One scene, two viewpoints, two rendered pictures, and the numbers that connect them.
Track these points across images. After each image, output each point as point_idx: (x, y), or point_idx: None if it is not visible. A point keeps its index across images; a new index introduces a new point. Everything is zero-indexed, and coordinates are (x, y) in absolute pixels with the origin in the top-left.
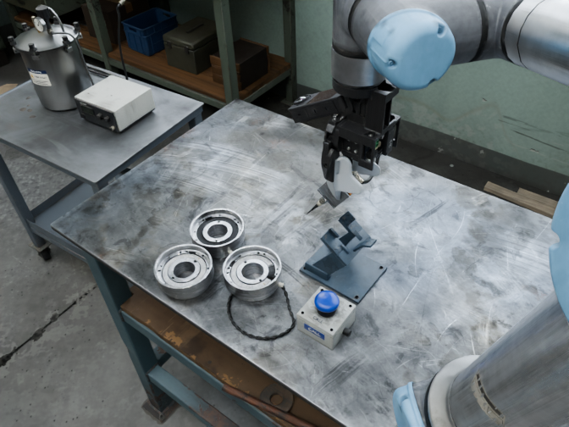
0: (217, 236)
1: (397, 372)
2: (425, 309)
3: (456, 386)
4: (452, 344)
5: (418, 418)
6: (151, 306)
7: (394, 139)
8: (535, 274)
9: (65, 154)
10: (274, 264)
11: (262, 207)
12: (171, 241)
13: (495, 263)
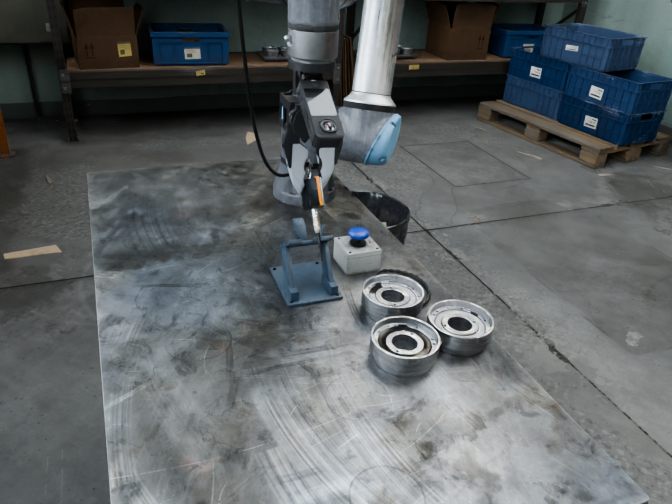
0: None
1: (334, 231)
2: (276, 243)
3: (386, 84)
4: (284, 226)
5: (395, 114)
6: None
7: (281, 116)
8: (174, 226)
9: None
10: (368, 291)
11: (325, 370)
12: (460, 383)
13: (187, 240)
